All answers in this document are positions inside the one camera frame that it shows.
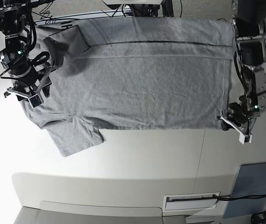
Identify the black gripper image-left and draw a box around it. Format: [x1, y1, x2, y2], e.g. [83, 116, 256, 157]
[4, 63, 52, 99]

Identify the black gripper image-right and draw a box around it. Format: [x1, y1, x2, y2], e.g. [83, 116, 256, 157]
[216, 101, 260, 138]

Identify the grey T-shirt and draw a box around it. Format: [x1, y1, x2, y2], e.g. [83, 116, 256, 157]
[21, 17, 233, 157]

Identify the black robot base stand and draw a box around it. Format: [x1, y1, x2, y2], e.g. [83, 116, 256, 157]
[29, 0, 185, 18]

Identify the grey-blue laptop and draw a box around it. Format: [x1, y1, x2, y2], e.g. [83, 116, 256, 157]
[223, 162, 266, 219]

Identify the black device bottom right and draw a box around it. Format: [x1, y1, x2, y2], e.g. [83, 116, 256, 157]
[251, 211, 266, 224]

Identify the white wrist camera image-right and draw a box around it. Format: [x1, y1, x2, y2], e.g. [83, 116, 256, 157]
[238, 133, 252, 145]

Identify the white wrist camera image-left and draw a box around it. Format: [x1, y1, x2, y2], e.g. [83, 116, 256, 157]
[28, 93, 43, 108]

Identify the black cable to grommet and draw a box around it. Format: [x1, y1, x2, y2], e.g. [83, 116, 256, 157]
[213, 192, 266, 202]

